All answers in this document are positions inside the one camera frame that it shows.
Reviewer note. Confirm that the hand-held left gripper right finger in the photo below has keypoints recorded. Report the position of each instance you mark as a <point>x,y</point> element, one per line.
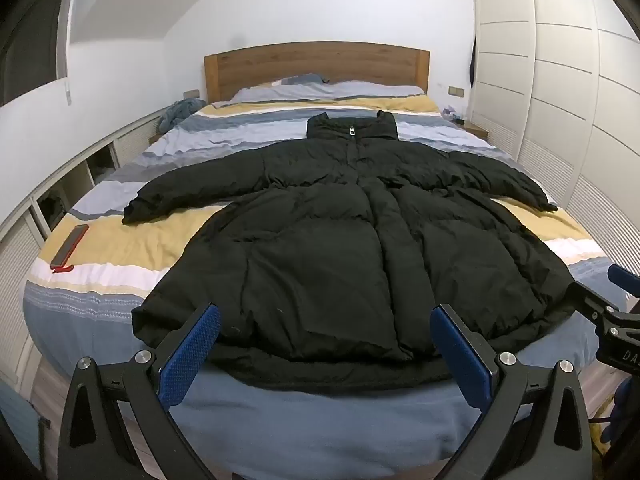
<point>462,355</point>

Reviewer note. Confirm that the wooden nightstand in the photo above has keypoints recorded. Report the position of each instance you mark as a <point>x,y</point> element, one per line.
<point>475,129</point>

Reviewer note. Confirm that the black puffer jacket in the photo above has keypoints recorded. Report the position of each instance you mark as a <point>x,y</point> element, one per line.
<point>325,240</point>

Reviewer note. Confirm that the person's right hand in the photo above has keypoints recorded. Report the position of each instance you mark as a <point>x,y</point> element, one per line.
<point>617,410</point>

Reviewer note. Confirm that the pale blue pillow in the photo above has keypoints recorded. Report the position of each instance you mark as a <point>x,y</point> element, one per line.
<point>350,90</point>

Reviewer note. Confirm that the small items on nightstand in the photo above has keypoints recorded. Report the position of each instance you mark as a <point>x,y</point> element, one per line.
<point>451,112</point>

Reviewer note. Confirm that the blue clothes pile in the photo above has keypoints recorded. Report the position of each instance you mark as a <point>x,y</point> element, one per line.
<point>180,112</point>

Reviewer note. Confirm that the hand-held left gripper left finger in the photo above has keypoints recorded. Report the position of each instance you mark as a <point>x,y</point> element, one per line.
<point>192,355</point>

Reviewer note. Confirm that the wall socket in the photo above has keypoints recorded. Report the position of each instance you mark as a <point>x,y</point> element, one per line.
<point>191,93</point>
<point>456,91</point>

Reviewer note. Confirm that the bed with striped duvet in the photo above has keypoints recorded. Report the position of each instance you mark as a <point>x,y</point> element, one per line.
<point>120,255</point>

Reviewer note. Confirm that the red cased phone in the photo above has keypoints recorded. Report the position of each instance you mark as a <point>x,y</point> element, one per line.
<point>70,247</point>

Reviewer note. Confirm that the low white shelf cabinet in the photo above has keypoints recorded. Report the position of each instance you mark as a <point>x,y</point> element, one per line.
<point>60,185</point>

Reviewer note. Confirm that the blue grey pillow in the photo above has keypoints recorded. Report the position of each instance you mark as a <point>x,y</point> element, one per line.
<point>302,79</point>

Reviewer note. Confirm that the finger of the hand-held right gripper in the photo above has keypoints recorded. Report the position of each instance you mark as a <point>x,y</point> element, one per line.
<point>625,280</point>
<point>597,305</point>

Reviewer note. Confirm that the wooden headboard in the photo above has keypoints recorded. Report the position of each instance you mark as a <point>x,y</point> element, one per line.
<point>320,62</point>

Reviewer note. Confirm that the white wardrobe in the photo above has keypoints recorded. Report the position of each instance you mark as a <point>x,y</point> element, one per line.
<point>560,85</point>

